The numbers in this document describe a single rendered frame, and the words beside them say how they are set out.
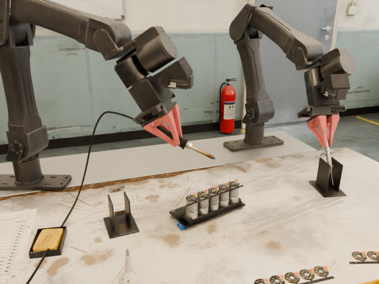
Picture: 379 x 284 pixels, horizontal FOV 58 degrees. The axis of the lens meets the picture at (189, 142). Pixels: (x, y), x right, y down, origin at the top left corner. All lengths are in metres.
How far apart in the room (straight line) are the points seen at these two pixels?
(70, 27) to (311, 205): 0.65
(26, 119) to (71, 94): 2.38
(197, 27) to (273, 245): 2.86
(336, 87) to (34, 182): 0.76
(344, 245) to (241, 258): 0.20
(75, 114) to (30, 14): 2.53
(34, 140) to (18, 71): 0.16
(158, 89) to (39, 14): 0.28
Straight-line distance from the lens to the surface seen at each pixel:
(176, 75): 0.66
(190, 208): 0.71
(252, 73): 1.10
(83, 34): 0.72
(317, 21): 3.98
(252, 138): 1.14
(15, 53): 0.85
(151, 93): 0.68
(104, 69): 3.22
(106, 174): 0.97
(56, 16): 0.77
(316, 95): 0.91
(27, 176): 0.94
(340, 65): 0.89
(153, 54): 0.66
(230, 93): 3.40
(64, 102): 3.26
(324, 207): 0.85
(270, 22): 1.04
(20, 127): 0.88
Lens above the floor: 1.17
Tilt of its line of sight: 21 degrees down
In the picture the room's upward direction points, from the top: straight up
